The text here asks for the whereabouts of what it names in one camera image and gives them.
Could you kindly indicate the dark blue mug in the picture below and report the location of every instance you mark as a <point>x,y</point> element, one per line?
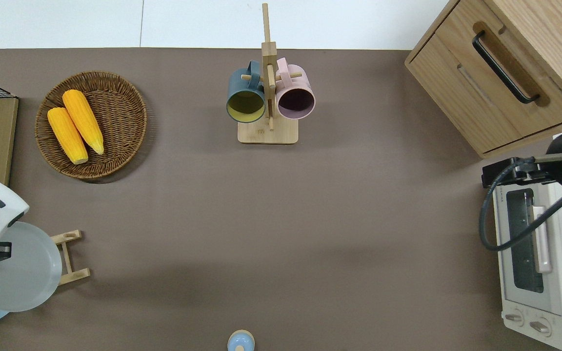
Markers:
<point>242,85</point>

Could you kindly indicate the yellow corn cob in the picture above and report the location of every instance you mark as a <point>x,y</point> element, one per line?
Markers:
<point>83,119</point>
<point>66,134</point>

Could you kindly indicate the wooden drawer cabinet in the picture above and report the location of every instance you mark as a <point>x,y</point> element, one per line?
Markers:
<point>456,83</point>

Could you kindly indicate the brown table mat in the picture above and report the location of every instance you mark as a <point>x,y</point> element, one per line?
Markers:
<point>310,219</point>

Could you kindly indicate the brown wicker basket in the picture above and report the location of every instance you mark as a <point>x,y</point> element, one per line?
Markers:
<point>120,122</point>

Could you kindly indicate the pink mug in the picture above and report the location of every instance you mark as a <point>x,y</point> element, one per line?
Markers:
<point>296,80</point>

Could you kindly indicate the wooden plate rack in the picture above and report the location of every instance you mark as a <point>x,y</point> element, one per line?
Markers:
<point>73,277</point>

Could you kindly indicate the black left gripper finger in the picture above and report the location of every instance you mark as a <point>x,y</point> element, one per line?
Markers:
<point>4,250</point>

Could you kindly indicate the wooden mug rack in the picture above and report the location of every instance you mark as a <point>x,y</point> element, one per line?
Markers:
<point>267,135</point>

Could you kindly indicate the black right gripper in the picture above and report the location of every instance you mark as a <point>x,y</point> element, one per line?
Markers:
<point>525,171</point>

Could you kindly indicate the gray round plate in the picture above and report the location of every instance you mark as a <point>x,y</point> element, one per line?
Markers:
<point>27,273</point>

